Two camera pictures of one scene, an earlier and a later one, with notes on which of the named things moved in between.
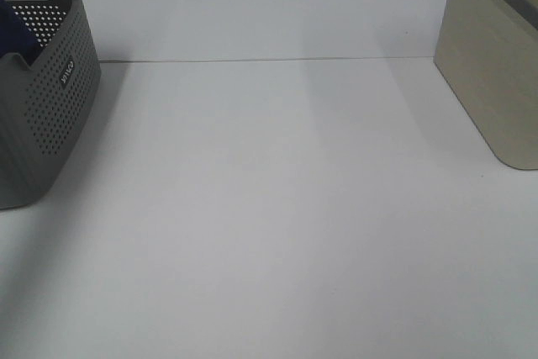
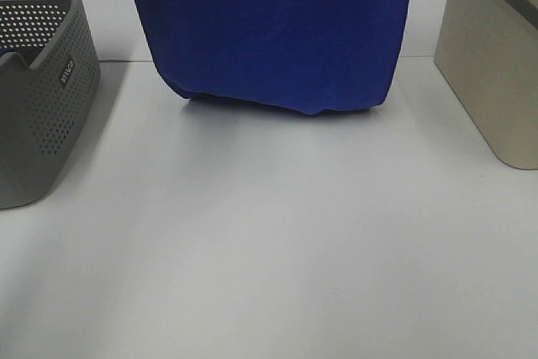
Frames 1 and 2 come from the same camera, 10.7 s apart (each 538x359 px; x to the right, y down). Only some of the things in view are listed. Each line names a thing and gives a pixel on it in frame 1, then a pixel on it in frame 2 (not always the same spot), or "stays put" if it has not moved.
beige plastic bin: (487, 50) stays put
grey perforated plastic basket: (42, 105) stays put
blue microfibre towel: (15, 37) to (315, 33)
